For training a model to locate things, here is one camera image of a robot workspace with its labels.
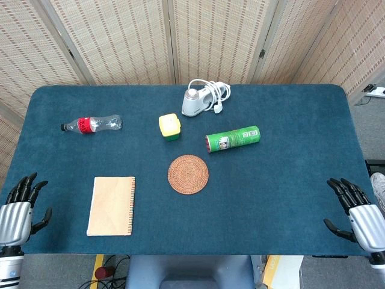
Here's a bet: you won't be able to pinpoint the green cylindrical snack can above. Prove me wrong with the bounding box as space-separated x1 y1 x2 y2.
205 125 262 154

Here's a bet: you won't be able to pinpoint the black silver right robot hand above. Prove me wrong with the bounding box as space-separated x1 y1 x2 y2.
323 178 385 252

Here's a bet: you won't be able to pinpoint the white steam iron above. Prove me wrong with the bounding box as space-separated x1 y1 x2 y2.
181 84 225 117

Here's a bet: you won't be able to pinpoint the white iron power cord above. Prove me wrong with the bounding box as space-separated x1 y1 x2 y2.
188 79 232 115

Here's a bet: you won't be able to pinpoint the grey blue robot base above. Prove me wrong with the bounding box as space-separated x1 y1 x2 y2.
125 255 263 289

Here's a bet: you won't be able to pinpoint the woven bamboo screen panel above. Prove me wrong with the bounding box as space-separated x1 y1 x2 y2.
293 0 385 105
49 0 177 87
168 0 277 85
252 0 345 85
0 0 94 119

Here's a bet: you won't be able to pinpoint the black stand frame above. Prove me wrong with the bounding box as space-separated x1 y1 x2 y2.
365 159 385 175

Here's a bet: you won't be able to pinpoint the white orange cardboard box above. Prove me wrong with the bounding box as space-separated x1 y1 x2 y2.
262 255 305 289

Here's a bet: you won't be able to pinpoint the round woven rattan coaster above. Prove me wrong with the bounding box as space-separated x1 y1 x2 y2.
167 154 210 195

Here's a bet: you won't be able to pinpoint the yellow lid green container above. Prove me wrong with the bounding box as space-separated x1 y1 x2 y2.
158 113 182 141

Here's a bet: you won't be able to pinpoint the tan cover spiral notebook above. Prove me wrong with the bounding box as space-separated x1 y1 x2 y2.
86 176 137 237

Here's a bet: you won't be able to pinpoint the black floor cables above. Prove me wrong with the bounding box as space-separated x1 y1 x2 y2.
78 255 131 289

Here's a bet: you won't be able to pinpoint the grey sneaker shoe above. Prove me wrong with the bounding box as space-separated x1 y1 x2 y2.
370 172 385 220

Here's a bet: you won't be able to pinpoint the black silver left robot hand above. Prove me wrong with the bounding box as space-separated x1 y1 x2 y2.
0 172 53 247

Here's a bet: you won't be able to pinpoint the white power strip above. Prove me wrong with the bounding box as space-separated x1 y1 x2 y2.
362 85 385 99

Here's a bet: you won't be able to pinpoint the empty red label plastic bottle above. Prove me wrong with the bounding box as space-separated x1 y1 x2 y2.
60 114 123 134

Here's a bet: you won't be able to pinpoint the blue table cloth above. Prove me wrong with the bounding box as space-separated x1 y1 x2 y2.
0 84 380 256

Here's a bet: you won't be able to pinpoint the dark red cylinder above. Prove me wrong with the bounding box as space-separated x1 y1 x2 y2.
95 266 114 280

